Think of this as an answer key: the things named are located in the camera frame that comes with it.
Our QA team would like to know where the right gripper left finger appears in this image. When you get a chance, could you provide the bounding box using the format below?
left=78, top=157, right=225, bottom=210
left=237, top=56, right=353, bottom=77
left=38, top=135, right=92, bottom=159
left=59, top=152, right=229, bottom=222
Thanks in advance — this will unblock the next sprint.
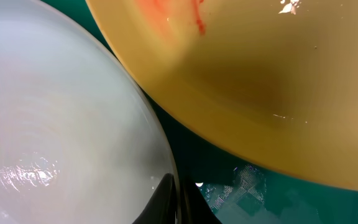
left=133, top=173, right=177, bottom=224

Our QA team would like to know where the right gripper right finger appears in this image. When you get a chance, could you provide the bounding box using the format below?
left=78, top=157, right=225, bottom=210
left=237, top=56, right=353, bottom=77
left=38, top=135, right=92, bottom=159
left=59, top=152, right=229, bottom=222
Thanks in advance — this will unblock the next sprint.
left=180, top=177, right=221, bottom=224

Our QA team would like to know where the light blue plate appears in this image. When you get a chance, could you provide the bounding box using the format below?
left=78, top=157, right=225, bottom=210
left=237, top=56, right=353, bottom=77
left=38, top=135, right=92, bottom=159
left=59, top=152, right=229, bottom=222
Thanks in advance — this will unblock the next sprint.
left=0, top=1, right=176, bottom=223

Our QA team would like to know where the yellow plate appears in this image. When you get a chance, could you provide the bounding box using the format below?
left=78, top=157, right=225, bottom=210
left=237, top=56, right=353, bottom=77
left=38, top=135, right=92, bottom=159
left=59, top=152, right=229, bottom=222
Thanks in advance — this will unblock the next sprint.
left=87, top=0, right=358, bottom=190

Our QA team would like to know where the teal plastic tray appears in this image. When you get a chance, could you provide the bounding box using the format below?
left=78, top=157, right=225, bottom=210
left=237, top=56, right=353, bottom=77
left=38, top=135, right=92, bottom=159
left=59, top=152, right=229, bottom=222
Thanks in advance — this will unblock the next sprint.
left=50, top=1, right=358, bottom=223

